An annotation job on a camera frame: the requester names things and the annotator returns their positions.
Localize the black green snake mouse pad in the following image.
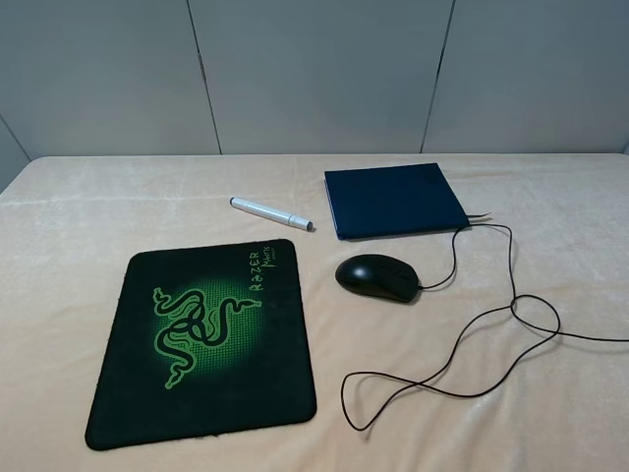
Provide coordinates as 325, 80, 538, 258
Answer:
85, 239, 317, 450

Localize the white marker pen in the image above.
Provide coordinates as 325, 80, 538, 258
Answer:
229, 198, 314, 232

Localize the beige table cloth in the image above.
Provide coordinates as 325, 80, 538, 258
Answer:
1, 154, 628, 471

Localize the dark blue notebook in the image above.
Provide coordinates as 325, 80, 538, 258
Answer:
324, 163, 470, 240

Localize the black computer mouse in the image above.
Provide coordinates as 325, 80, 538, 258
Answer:
335, 254, 421, 304

